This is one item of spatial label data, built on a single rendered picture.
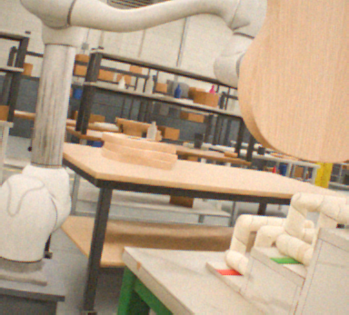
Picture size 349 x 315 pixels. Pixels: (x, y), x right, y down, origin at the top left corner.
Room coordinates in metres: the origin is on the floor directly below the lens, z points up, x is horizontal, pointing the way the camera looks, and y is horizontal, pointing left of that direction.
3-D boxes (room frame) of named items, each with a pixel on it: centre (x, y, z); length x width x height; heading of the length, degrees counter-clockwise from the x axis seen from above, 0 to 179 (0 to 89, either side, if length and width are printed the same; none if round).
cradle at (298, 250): (0.73, -0.24, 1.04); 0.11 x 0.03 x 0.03; 23
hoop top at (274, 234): (0.87, -0.28, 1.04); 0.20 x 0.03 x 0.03; 112
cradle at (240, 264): (0.88, -0.18, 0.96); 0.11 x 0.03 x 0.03; 23
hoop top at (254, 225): (0.95, -0.25, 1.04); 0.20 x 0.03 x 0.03; 112
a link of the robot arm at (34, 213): (1.24, 0.37, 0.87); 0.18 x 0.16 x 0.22; 177
